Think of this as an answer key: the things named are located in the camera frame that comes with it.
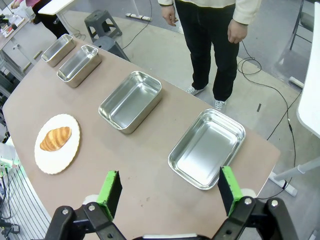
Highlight bystander in pink top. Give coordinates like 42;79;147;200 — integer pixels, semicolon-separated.
11;0;65;39

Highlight person's left hand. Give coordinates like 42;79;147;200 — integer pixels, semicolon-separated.
227;18;248;45

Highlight white background desk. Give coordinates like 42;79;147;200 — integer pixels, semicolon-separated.
37;0;76;36

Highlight white table foot bar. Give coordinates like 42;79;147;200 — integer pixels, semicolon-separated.
268;157;320;197

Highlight narrow deep steel container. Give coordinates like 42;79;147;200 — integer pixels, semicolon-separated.
56;44;103;89

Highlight person's grey sneaker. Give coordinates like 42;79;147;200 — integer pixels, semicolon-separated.
213;99;228;113
185;84;207;97

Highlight low grey plastic stool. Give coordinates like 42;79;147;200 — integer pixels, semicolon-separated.
92;35;132;63

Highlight grey folding chair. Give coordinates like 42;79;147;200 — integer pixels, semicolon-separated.
289;0;315;51

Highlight person's right grey sneaker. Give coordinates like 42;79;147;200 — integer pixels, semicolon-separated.
185;84;207;97

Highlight tall grey plastic stool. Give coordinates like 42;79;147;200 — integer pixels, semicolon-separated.
83;9;123;43

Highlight large shallow steel container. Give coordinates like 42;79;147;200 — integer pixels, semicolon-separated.
167;108;247;191

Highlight green-padded black right gripper left finger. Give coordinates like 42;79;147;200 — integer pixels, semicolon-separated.
44;170;141;240

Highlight green-padded black right gripper right finger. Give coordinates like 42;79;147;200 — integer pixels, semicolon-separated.
211;165;300;240

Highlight round white scalloped plate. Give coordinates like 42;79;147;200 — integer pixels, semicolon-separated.
34;113;81;175

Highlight person's right hand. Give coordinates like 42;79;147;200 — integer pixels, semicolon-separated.
161;4;179;27

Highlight person's left grey sneaker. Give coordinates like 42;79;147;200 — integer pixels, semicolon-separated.
213;99;228;113

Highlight long black looped floor cable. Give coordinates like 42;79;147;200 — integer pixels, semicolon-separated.
236;40;302;200

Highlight small narrow steel container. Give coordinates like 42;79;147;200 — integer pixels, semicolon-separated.
41;33;77;68

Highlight white power strip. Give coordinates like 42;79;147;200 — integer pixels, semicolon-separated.
125;12;153;22

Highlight white side table top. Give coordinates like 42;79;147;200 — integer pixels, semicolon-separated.
296;0;320;140

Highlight person's left cream sleeve forearm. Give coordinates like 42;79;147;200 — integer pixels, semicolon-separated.
232;0;262;26

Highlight thin black power strip cable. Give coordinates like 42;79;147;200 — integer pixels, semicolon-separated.
121;0;154;51

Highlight medium deep steel container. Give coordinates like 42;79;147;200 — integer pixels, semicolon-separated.
98;70;163;135

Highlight person's black trousers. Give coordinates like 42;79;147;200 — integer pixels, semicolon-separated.
174;0;240;102

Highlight golden brown croissant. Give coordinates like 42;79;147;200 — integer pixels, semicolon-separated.
39;126;73;152

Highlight wooden workbench with clutter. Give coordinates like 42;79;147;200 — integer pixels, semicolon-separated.
0;12;31;51

